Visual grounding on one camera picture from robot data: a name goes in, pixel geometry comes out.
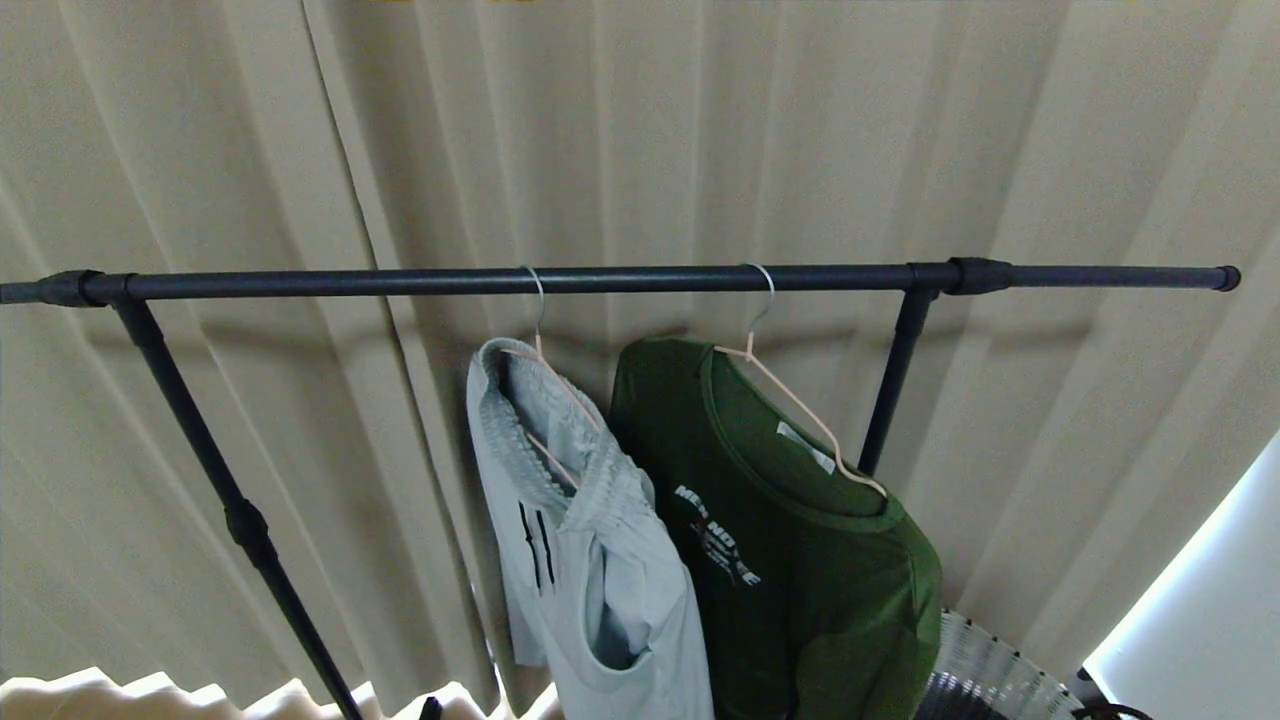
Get pink clothes hanger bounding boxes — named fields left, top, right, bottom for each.
left=500, top=267, right=606, bottom=491
left=712, top=263, right=889, bottom=498

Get pale grey shorts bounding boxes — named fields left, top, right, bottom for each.
left=465, top=338, right=716, bottom=720

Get green garment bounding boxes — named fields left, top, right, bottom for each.
left=610, top=337, right=943, bottom=720

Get black clothes rack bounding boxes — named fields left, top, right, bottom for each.
left=0, top=258, right=1241, bottom=720

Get white laundry basket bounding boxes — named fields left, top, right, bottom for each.
left=915, top=610, right=1151, bottom=720

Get beige curtain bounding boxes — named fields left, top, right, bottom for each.
left=0, top=0, right=1280, bottom=716

